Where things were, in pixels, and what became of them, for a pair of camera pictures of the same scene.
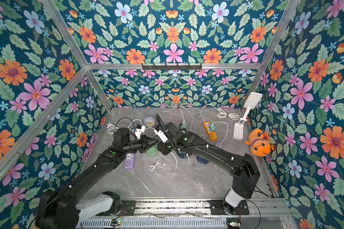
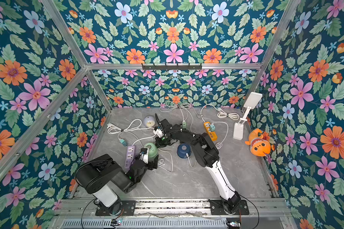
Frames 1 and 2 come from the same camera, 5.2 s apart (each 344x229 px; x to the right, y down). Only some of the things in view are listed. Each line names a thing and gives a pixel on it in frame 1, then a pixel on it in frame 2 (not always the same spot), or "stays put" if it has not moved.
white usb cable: (220, 144) stays put
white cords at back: (186, 106) stays put
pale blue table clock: (149, 121) stays put
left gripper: (144, 143) -> (151, 167)
